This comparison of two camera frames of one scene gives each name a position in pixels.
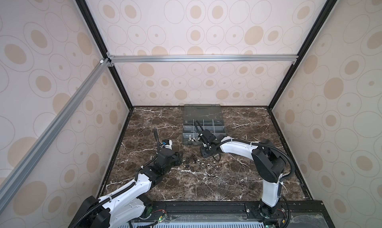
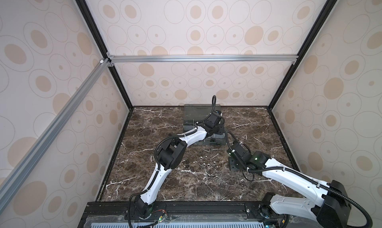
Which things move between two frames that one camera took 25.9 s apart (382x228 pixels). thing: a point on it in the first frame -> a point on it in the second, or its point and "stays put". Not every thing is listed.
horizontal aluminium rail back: [230, 58] stays put
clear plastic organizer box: [210, 117] stays put
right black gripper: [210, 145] -> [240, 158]
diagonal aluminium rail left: [9, 183] stays put
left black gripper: [178, 158] -> [221, 128]
